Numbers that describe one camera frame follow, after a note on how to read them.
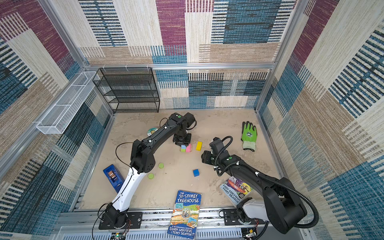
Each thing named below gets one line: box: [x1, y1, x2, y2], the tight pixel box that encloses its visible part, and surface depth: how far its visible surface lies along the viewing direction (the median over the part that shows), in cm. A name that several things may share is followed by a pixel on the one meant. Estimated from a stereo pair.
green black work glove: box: [241, 121, 258, 152], surface depth 105 cm
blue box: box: [103, 164, 125, 194], surface depth 83 cm
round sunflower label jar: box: [147, 127, 158, 137], surface depth 99 cm
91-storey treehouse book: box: [167, 190, 202, 240], surface depth 74 cm
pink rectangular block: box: [186, 143, 193, 153], surface depth 98 cm
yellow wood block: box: [196, 141, 203, 151], surface depth 101 cm
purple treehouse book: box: [219, 176, 254, 206], surface depth 82 cm
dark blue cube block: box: [193, 169, 200, 177], surface depth 89 cm
